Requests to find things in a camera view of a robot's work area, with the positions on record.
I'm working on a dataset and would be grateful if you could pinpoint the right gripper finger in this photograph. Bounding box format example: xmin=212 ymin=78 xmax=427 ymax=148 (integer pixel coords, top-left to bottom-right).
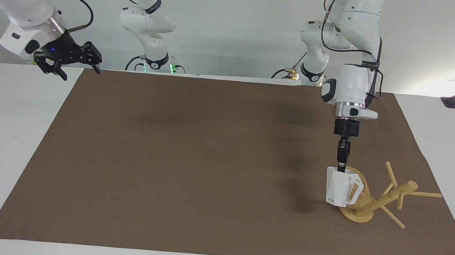
xmin=32 ymin=51 xmax=70 ymax=81
xmin=78 ymin=40 xmax=104 ymax=75

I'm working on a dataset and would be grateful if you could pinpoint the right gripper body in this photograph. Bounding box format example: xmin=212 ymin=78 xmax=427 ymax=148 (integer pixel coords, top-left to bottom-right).
xmin=39 ymin=30 xmax=84 ymax=67

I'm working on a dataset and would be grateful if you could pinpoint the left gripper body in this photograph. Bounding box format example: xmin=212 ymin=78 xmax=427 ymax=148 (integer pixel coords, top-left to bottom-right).
xmin=333 ymin=118 xmax=361 ymax=147

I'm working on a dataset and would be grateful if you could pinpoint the wooden cup rack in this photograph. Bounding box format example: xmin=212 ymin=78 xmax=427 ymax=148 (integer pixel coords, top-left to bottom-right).
xmin=337 ymin=158 xmax=445 ymax=232

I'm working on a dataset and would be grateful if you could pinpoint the white cup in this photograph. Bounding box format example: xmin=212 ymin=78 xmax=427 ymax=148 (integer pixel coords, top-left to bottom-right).
xmin=323 ymin=165 xmax=366 ymax=210

